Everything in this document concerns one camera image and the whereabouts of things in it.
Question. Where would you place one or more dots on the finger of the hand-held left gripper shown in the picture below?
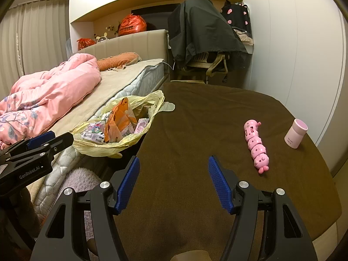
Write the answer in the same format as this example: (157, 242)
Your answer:
(61, 141)
(40, 140)

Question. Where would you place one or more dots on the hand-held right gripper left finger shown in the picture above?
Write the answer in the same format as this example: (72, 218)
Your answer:
(127, 185)

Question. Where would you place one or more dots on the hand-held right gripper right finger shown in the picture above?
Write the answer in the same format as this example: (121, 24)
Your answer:
(219, 185)

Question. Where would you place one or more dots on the silver holographic wrapper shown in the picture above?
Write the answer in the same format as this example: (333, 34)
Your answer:
(92, 135)

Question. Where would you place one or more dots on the yellow plastic trash bag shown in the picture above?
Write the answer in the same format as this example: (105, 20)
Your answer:
(108, 148)

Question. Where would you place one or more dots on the orange snack packet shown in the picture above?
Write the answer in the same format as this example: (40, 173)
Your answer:
(119, 125)

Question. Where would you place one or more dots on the pink caterpillar toy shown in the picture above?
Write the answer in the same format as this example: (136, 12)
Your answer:
(255, 146)

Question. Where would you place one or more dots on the pink floral duvet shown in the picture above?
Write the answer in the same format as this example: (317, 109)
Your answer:
(54, 87)

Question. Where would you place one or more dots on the brown tablecloth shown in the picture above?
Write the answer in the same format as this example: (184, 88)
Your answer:
(195, 130)

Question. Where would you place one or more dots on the bed with beige sheet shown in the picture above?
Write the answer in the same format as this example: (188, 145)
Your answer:
(117, 84)

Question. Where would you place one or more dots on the pink bottle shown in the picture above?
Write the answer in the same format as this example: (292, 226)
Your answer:
(295, 136)

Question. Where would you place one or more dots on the orange ruffled pillow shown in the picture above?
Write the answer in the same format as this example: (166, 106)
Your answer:
(117, 59)

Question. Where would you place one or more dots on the small orange plastic bag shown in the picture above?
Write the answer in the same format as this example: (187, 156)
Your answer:
(85, 43)

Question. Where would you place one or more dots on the beige vertical curtain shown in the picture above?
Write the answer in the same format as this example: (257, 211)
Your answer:
(35, 38)

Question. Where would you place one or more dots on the cardboard box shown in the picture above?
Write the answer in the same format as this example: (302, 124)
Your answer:
(187, 81)

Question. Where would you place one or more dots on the beige office chair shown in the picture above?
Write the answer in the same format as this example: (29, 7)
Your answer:
(214, 62)

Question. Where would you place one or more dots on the dried flowers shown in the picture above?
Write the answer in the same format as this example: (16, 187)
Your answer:
(111, 28)

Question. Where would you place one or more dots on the beige padded headboard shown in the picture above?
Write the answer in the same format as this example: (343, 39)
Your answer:
(136, 42)

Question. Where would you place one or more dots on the large orange plastic bag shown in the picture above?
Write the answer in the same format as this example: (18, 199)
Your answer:
(133, 24)

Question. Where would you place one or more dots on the beige clothes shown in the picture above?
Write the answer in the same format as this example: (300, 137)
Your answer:
(244, 36)

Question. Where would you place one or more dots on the chair with dark jacket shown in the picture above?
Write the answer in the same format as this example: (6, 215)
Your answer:
(204, 27)

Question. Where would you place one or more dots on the black garment with pink dots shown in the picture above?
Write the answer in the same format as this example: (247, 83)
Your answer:
(236, 16)

